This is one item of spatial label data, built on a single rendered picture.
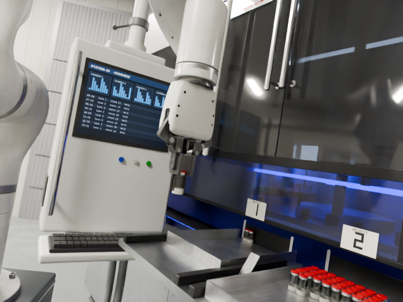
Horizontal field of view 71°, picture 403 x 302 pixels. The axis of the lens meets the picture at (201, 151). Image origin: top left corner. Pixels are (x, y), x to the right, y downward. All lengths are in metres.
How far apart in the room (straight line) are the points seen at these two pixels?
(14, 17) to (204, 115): 0.36
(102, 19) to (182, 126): 4.23
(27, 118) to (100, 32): 4.02
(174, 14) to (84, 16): 4.11
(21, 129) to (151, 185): 0.74
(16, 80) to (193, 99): 0.29
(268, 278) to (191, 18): 0.62
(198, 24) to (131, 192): 0.85
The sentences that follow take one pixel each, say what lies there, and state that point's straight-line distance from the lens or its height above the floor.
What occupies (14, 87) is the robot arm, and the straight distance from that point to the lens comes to 0.55.
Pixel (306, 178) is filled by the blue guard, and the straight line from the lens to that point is 0.91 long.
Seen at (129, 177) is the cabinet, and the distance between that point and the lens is 1.23.
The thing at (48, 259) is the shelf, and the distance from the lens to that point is 1.01.
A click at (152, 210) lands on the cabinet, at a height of 0.91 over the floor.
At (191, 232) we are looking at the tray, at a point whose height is 0.91.
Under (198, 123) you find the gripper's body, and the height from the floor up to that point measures 1.22.
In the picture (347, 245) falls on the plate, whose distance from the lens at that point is 0.85.
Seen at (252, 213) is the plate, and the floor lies 1.01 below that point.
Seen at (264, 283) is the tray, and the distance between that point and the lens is 0.77.
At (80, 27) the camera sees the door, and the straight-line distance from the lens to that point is 4.69.
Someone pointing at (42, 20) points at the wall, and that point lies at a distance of 4.93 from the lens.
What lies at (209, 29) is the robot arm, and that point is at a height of 1.39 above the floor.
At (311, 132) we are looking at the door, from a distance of 0.93.
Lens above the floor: 1.15
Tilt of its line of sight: 2 degrees up
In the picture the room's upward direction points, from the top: 9 degrees clockwise
